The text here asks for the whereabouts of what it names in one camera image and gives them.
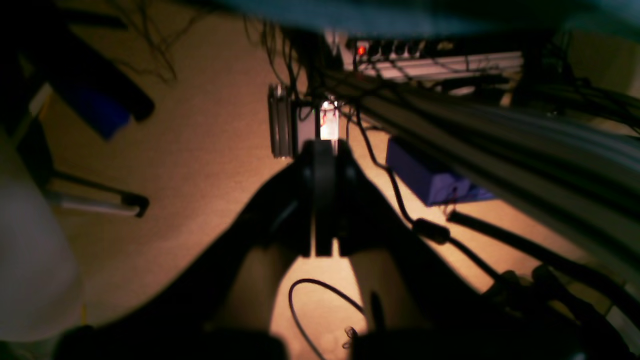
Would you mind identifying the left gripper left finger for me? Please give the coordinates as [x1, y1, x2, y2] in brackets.
[54, 140, 321, 360]

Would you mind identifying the blue box under table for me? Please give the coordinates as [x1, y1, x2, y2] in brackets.
[386, 136, 497, 207]

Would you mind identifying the black power strip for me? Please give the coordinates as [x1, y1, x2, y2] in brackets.
[350, 39, 461, 61]

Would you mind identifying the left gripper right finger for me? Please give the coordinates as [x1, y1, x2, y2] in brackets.
[320, 140, 631, 360]

